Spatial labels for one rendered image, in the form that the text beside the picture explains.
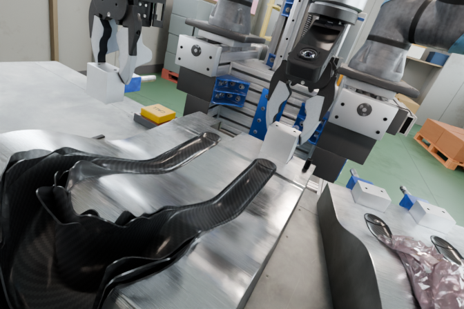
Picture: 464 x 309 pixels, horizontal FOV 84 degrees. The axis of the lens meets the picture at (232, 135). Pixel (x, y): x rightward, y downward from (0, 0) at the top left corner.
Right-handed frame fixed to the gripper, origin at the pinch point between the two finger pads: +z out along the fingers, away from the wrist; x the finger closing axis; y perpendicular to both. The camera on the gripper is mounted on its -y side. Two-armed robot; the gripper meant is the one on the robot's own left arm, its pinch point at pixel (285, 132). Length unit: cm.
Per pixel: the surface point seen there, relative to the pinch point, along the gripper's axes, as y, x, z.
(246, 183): -11.7, 0.3, 5.2
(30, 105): -14, 52, 13
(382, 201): 3.9, -19.1, 6.0
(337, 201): 0.2, -12.5, 7.9
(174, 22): 250, 238, 15
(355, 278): -15.1, -16.3, 7.2
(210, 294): -31.9, -5.3, -0.3
